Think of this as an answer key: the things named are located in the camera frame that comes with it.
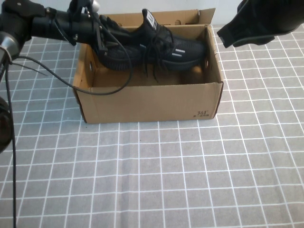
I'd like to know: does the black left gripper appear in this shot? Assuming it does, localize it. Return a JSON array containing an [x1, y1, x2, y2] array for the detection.
[[68, 11, 131, 57]]

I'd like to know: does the black mesh sneaker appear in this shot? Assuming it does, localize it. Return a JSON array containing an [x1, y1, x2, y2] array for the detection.
[[98, 9, 207, 83]]

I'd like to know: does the brown cardboard shoe box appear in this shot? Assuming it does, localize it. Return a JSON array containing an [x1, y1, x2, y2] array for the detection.
[[72, 8, 224, 124]]

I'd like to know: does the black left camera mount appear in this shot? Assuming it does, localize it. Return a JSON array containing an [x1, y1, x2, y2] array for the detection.
[[69, 0, 94, 14]]

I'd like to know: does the black blue-edged flat cable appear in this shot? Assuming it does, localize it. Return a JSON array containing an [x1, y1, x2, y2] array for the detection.
[[53, 20, 77, 47]]

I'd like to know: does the black left camera cable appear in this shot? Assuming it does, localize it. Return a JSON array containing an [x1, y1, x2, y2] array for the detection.
[[4, 35, 133, 228]]

